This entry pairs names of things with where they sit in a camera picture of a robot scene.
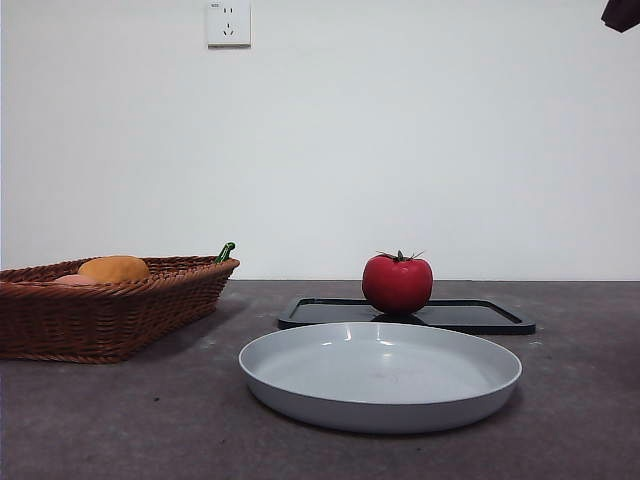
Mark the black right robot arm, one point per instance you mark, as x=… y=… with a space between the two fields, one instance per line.
x=625 y=12

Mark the red tomato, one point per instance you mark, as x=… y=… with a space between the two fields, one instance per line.
x=397 y=285

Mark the white wall socket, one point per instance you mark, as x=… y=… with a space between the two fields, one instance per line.
x=230 y=25

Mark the dark rectangular tray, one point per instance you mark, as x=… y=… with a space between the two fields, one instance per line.
x=475 y=317

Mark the brown wicker basket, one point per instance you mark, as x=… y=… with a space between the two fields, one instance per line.
x=100 y=320

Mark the pale grey round plate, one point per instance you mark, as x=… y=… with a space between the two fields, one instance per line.
x=380 y=385

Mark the orange-yellow potato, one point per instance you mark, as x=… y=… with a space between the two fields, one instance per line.
x=115 y=269

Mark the pink sweet potato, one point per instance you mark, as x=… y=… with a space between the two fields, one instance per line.
x=75 y=280

